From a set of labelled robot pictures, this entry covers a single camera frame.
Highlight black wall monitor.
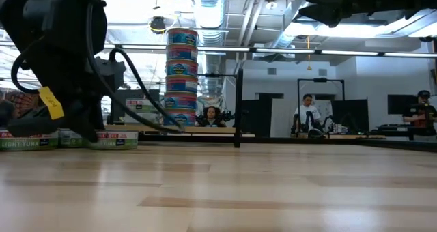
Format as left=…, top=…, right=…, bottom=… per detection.
left=387, top=93, right=419, bottom=115

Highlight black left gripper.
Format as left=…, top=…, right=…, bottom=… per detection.
left=6, top=50, right=105, bottom=143

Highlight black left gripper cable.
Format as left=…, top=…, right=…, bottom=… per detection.
left=10, top=0, right=187, bottom=136

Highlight black background desk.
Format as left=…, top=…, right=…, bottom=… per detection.
left=370, top=124, right=437, bottom=141

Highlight black background robot arms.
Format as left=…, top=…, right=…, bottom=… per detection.
left=287, top=108, right=334, bottom=138

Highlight long strip light bar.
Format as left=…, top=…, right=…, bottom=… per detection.
left=102, top=40, right=437, bottom=59

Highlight black partition panel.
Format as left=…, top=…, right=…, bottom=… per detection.
left=330, top=98, right=370, bottom=134
left=240, top=92, right=274, bottom=138

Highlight yellow cable tag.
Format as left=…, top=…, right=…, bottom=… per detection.
left=37, top=85, right=66, bottom=121

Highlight black background stand frame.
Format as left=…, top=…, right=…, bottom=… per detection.
left=296, top=77, right=346, bottom=134

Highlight yellow pendant lamp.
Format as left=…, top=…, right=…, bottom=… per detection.
left=306, top=35, right=313, bottom=71

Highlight person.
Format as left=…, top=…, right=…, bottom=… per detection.
left=195, top=106, right=227, bottom=128
left=293, top=93, right=324, bottom=136
left=401, top=89, right=437, bottom=138

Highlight black ceiling dome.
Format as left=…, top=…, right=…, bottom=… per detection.
left=149, top=16, right=167, bottom=35

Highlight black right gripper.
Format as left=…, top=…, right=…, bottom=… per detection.
left=298, top=0, right=425, bottom=29

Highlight black metal shelf frame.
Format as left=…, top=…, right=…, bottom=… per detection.
left=111, top=67, right=245, bottom=149

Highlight wooden shelf board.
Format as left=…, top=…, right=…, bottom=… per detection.
left=104, top=124, right=256, bottom=139

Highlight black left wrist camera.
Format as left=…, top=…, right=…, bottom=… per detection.
left=94, top=56, right=128, bottom=91

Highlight patterned red tapestry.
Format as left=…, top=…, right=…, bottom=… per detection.
left=6, top=90, right=40, bottom=120

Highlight silver ribbed ceiling duct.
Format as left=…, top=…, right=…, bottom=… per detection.
left=189, top=0, right=228, bottom=105

